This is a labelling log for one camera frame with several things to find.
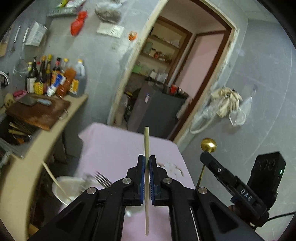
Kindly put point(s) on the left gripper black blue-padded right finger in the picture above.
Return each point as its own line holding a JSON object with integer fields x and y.
{"x": 195, "y": 214}

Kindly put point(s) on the dark glass bottle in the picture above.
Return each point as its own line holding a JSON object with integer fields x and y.
{"x": 32, "y": 75}

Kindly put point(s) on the yellow-label sauce bottle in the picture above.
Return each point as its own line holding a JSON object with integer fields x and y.
{"x": 39, "y": 86}

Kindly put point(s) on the white plastic utensil caddy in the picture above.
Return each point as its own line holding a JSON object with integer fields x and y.
{"x": 91, "y": 182}

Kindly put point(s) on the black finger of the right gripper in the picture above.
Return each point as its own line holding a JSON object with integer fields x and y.
{"x": 223, "y": 175}

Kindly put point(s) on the black camera box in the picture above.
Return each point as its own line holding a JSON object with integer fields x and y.
{"x": 266, "y": 176}

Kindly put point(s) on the large dark soy jug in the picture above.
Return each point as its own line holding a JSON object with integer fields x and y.
{"x": 78, "y": 85}

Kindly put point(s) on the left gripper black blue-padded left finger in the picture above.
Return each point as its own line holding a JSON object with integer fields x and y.
{"x": 98, "y": 214}

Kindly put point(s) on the wire mesh strainer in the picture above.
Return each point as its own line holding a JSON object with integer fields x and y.
{"x": 20, "y": 69}

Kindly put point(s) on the grey wall spice rack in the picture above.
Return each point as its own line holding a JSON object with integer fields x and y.
{"x": 64, "y": 12}

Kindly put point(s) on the wooden shelf unit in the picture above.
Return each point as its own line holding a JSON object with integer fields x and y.
{"x": 162, "y": 50}

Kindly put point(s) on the white bowl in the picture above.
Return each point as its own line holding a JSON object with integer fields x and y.
{"x": 73, "y": 187}

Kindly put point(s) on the cleaver knife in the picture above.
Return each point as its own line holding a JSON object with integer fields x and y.
{"x": 30, "y": 101}

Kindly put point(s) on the bag of dried goods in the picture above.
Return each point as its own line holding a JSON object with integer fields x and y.
{"x": 109, "y": 11}

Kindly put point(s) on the white wall switch plate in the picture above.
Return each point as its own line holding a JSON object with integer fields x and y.
{"x": 111, "y": 30}

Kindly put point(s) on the gold spoon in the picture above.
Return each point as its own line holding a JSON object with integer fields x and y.
{"x": 207, "y": 145}

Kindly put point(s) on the wooden cutting board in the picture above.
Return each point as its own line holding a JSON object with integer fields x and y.
{"x": 41, "y": 116}

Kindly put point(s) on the wooden chopstick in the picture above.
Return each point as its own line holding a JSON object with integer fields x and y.
{"x": 147, "y": 188}

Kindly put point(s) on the red plastic bag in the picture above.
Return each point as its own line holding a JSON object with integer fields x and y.
{"x": 78, "y": 23}

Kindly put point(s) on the white tube bottle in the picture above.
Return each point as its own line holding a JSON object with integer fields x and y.
{"x": 51, "y": 90}

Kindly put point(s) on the orange sauce packet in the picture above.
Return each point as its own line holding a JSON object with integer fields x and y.
{"x": 64, "y": 86}

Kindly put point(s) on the grey mini fridge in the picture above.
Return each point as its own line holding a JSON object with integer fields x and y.
{"x": 154, "y": 109}

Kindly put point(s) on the steel fork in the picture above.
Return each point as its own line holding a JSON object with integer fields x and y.
{"x": 106, "y": 183}

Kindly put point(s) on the clear plastic bag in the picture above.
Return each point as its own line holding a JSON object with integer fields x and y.
{"x": 238, "y": 117}

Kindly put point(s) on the chopstick in bowl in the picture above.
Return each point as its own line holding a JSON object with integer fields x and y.
{"x": 54, "y": 179}

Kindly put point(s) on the pink floral tablecloth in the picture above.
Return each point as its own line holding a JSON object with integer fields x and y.
{"x": 112, "y": 151}

